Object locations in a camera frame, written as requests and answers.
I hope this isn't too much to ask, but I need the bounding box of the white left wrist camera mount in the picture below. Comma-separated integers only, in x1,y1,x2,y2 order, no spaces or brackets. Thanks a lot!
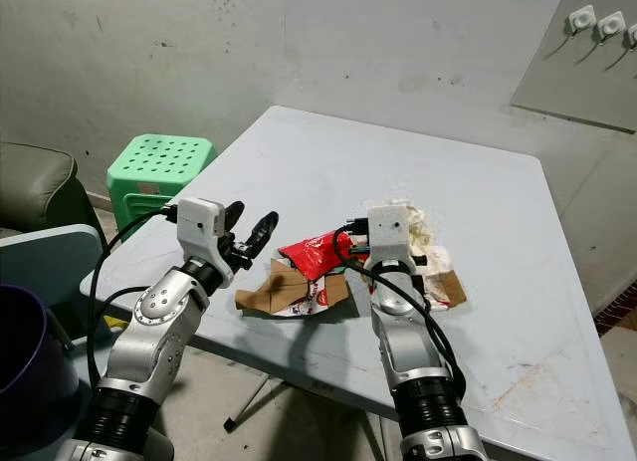
176,197,226,264

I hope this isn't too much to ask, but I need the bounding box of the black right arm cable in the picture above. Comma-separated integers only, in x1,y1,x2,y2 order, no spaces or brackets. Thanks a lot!
332,218,467,400

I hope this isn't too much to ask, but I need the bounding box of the purple rubbish bin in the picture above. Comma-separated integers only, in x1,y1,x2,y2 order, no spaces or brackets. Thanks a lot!
0,284,50,454

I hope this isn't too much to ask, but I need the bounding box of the green plastic stool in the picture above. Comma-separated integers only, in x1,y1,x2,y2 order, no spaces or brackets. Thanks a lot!
106,132,217,235

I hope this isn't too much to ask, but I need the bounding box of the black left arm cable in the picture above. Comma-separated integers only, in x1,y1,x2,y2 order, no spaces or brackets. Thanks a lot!
86,204,180,387

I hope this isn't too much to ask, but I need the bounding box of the grey folding table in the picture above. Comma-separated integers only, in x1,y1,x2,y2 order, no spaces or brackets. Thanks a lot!
81,105,637,461

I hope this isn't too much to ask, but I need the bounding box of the light blue plastic chair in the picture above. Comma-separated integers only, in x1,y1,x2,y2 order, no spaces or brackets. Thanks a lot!
0,223,108,461

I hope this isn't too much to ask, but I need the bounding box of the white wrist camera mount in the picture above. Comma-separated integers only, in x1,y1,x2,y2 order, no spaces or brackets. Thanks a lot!
366,204,412,273
176,197,226,264

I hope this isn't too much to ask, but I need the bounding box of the torn brown cardboard carton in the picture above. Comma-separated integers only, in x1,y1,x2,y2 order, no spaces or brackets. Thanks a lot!
235,260,350,317

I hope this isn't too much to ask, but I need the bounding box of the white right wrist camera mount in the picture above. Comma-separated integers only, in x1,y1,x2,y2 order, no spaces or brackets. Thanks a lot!
366,204,412,273

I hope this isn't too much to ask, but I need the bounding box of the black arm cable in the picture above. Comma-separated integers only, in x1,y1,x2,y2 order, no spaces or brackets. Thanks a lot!
86,204,180,387
332,218,467,400

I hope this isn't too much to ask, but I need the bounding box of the red snack wrapper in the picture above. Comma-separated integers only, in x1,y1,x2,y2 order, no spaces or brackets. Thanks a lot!
277,232,355,282

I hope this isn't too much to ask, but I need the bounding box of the dark grey sofa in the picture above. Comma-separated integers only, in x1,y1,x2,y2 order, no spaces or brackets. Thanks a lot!
0,141,98,239

